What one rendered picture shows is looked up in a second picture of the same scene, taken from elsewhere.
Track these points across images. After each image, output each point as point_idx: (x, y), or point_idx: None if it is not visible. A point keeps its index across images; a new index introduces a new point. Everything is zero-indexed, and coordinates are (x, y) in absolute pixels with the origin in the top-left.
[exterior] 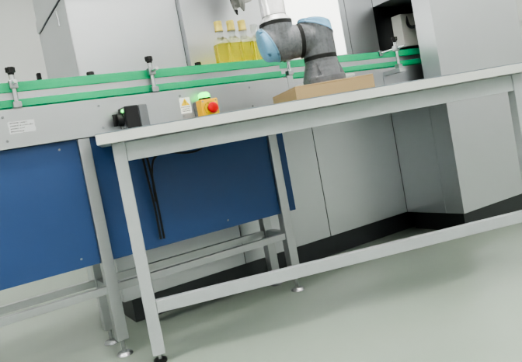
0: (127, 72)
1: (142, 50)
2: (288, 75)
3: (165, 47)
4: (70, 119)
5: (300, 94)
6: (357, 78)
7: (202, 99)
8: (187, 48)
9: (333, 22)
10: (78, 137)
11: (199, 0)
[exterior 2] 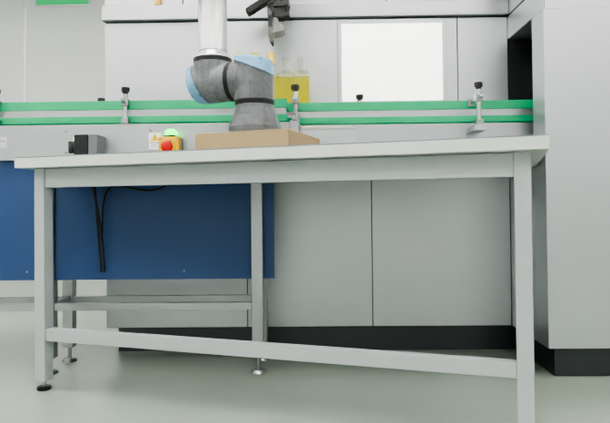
0: (103, 102)
1: (172, 80)
2: (292, 120)
3: None
4: (37, 141)
5: (199, 143)
6: (268, 132)
7: (164, 136)
8: None
9: (428, 58)
10: None
11: (242, 28)
